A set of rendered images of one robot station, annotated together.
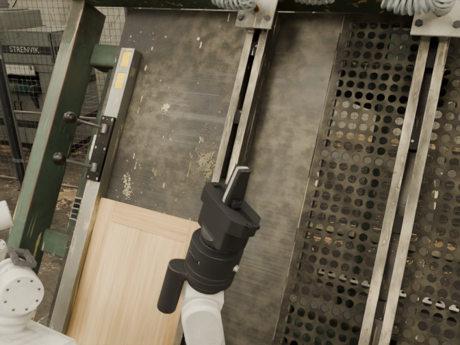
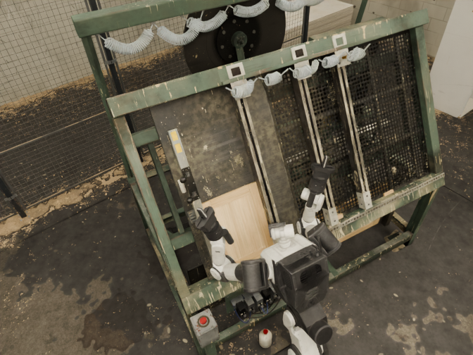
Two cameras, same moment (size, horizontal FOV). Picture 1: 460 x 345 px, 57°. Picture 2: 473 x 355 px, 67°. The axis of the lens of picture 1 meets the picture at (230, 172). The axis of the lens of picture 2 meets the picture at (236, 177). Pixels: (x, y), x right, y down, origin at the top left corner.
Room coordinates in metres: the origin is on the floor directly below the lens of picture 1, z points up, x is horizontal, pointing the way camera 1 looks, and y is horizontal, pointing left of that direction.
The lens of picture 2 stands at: (0.09, 1.37, 2.85)
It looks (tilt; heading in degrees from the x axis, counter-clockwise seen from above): 43 degrees down; 308
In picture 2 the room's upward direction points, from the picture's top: 4 degrees counter-clockwise
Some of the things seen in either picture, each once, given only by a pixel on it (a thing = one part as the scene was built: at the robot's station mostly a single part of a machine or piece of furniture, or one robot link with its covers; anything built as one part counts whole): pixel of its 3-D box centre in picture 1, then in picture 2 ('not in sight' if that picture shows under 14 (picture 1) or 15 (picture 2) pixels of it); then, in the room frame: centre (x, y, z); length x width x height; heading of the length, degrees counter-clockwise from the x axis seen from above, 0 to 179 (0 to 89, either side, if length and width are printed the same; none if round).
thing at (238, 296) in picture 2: not in sight; (265, 296); (0.69, 0.39, 0.69); 0.50 x 0.14 x 0.24; 64
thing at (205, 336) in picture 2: not in sight; (205, 328); (0.82, 0.81, 0.84); 0.12 x 0.12 x 0.18; 64
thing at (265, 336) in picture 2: not in sight; (265, 337); (0.67, 0.40, 0.10); 0.10 x 0.10 x 0.20
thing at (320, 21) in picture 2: not in sight; (285, 31); (3.29, -4.39, 0.28); 2.45 x 1.03 x 0.56; 74
